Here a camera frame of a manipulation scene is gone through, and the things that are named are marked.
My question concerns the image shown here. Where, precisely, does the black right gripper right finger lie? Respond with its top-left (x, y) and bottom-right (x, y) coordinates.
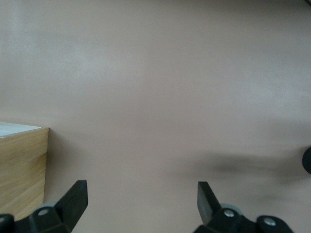
top-left (194, 181), bottom-right (258, 233)

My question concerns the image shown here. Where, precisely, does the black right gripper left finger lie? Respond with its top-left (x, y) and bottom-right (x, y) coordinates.
top-left (29, 180), bottom-right (88, 233)

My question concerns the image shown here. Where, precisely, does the black cylindrical object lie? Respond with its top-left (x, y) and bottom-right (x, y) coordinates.
top-left (300, 145), bottom-right (311, 174)

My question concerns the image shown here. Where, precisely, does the oak wooden drawer cabinet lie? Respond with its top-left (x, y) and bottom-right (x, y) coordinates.
top-left (0, 126), bottom-right (50, 221)

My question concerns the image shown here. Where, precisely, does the brown table cover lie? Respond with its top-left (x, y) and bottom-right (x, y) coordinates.
top-left (0, 0), bottom-right (311, 233)

